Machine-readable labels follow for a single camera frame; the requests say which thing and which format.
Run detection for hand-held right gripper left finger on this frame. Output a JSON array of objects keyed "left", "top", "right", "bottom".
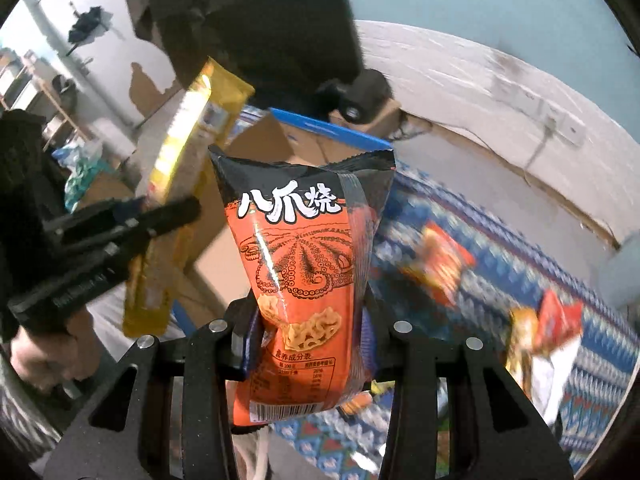
[{"left": 42, "top": 297, "right": 266, "bottom": 480}]

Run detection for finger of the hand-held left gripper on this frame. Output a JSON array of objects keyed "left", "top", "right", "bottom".
[{"left": 42, "top": 195, "right": 202, "bottom": 281}]

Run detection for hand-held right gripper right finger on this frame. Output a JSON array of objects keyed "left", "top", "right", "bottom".
[{"left": 365, "top": 285, "right": 576, "bottom": 480}]

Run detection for cardboard box with blue rim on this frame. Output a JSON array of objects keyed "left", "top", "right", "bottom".
[{"left": 170, "top": 107, "right": 396, "bottom": 338}]

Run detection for yellow long snack packet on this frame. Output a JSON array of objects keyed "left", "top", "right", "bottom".
[{"left": 122, "top": 57, "right": 256, "bottom": 338}]

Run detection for orange black snack bag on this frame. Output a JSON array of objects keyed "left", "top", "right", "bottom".
[{"left": 207, "top": 144, "right": 397, "bottom": 428}]

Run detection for person's left hand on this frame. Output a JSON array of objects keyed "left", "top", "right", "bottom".
[{"left": 9, "top": 305, "right": 108, "bottom": 396}]

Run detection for teal plastic bags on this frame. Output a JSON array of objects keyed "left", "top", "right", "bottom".
[{"left": 51, "top": 139, "right": 117, "bottom": 212}]

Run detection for red snack bag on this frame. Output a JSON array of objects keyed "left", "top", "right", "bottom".
[
  {"left": 531, "top": 289, "right": 585, "bottom": 357},
  {"left": 399, "top": 221, "right": 477, "bottom": 307}
]

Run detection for wooden shelf rack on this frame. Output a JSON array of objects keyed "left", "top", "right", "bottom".
[{"left": 0, "top": 49, "right": 97, "bottom": 152}]

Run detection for orange yellow snack bag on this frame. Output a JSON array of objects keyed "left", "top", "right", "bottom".
[{"left": 506, "top": 306, "right": 542, "bottom": 388}]

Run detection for blue patterned blanket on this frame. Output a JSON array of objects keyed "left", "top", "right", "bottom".
[{"left": 270, "top": 160, "right": 637, "bottom": 480}]

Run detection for white packet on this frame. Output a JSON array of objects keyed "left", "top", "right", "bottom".
[{"left": 529, "top": 337, "right": 583, "bottom": 427}]

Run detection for dark folded umbrella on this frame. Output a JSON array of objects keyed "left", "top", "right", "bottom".
[{"left": 66, "top": 5, "right": 114, "bottom": 57}]

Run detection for black round device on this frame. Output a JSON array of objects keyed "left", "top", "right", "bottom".
[{"left": 315, "top": 68, "right": 394, "bottom": 124}]

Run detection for small cardboard box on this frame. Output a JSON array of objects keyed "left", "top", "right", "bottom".
[{"left": 327, "top": 97, "right": 404, "bottom": 139}]

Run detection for grey power cable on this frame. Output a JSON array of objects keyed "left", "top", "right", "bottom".
[{"left": 522, "top": 119, "right": 557, "bottom": 188}]

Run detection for white wall socket strip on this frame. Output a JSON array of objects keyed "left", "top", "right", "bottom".
[{"left": 492, "top": 79, "right": 587, "bottom": 147}]

